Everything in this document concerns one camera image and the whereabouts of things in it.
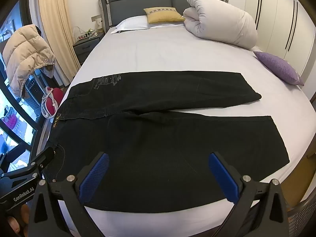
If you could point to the grey nightstand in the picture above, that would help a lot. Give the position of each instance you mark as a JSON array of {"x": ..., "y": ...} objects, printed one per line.
[{"x": 85, "y": 48}]

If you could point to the white pillow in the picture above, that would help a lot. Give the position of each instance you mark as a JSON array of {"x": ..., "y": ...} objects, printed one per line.
[{"x": 133, "y": 23}]

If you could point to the person's left hand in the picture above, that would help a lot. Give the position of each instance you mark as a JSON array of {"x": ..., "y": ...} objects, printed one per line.
[{"x": 16, "y": 223}]

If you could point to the beige curtain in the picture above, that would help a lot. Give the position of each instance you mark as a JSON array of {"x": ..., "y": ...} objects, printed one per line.
[{"x": 54, "y": 29}]

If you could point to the bed with white sheet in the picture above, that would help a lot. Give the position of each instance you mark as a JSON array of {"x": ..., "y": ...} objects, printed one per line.
[{"x": 160, "y": 54}]

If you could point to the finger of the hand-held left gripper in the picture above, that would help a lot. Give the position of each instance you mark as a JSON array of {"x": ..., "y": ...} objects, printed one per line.
[{"x": 37, "y": 161}]

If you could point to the dark mesh chair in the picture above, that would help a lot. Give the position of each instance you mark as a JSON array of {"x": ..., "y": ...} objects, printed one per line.
[{"x": 302, "y": 219}]

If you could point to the black-framed window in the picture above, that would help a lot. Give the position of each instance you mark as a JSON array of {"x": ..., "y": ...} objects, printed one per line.
[{"x": 14, "y": 128}]

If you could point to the beige puffer jacket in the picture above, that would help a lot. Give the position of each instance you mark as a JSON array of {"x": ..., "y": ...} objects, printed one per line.
[{"x": 24, "y": 51}]

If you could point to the wall switch panel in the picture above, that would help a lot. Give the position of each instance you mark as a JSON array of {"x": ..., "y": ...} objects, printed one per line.
[{"x": 97, "y": 18}]

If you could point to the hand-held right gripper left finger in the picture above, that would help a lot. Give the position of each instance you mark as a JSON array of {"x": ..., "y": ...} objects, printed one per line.
[{"x": 95, "y": 175}]

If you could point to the rolled white duvet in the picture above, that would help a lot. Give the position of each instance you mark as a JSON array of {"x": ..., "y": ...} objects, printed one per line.
[{"x": 222, "y": 22}]

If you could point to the purple cushion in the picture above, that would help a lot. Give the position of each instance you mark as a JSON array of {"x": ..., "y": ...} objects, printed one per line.
[{"x": 279, "y": 68}]

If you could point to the grey padded headboard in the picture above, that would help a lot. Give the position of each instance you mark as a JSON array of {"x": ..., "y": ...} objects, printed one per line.
[{"x": 138, "y": 5}]

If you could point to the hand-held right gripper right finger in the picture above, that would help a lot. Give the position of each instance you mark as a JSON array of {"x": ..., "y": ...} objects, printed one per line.
[{"x": 222, "y": 175}]

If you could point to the yellow cushion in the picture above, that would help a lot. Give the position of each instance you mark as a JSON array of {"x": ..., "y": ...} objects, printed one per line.
[{"x": 163, "y": 14}]

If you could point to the black pants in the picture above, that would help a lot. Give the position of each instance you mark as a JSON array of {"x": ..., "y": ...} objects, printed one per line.
[{"x": 160, "y": 153}]

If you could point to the grey perforated storage crate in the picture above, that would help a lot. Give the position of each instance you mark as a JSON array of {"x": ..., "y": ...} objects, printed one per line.
[{"x": 33, "y": 96}]

